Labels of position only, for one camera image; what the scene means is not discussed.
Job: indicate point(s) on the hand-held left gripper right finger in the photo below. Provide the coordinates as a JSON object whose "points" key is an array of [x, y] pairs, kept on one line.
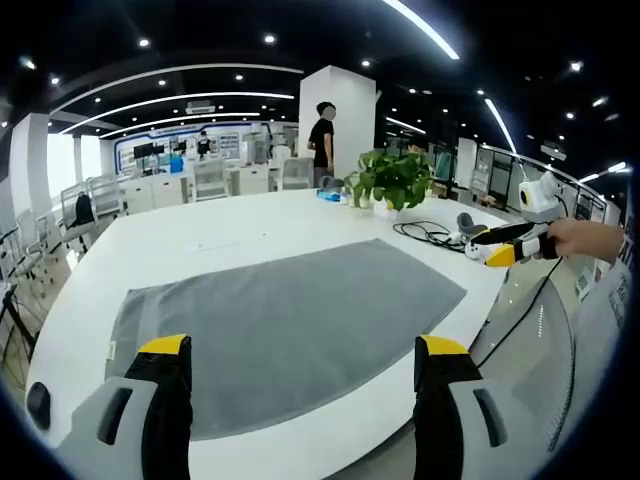
{"points": [[465, 430]]}

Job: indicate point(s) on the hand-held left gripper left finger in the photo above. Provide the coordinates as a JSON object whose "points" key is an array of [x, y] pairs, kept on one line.
{"points": [[125, 430]]}

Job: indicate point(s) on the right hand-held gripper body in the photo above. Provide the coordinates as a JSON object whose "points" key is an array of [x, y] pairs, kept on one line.
{"points": [[537, 197]]}

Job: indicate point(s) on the grey towel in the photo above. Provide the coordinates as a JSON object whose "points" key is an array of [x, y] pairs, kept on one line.
{"points": [[280, 320]]}

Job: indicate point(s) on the person's right hand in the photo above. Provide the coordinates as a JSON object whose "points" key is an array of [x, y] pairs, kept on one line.
{"points": [[570, 237]]}

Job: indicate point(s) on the white power adapter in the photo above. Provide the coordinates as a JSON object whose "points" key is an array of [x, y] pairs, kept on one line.
{"points": [[475, 249]]}

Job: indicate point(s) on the black oval device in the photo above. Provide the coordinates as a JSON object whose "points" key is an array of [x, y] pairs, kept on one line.
{"points": [[39, 405]]}

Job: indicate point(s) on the grey mesh chair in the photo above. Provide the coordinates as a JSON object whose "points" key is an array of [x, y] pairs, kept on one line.
{"points": [[540, 360]]}

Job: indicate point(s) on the person's white shirt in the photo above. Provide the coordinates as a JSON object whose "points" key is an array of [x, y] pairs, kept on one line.
{"points": [[600, 320]]}

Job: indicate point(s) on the green potted plant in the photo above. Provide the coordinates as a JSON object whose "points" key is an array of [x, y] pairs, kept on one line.
{"points": [[392, 177]]}

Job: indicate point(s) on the blue box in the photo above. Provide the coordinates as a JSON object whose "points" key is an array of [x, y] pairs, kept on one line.
{"points": [[331, 195]]}

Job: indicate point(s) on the long ceiling light strip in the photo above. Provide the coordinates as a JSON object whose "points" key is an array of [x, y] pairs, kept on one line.
{"points": [[425, 27]]}

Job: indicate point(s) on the white table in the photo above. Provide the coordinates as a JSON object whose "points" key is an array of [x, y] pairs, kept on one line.
{"points": [[200, 225]]}

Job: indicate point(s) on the grey office chair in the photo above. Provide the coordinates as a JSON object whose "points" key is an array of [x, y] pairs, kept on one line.
{"points": [[298, 174]]}

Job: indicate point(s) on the black backpack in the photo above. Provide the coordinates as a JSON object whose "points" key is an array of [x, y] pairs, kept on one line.
{"points": [[85, 209]]}

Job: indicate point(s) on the white office chair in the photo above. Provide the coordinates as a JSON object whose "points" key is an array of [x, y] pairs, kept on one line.
{"points": [[102, 195], [210, 177]]}

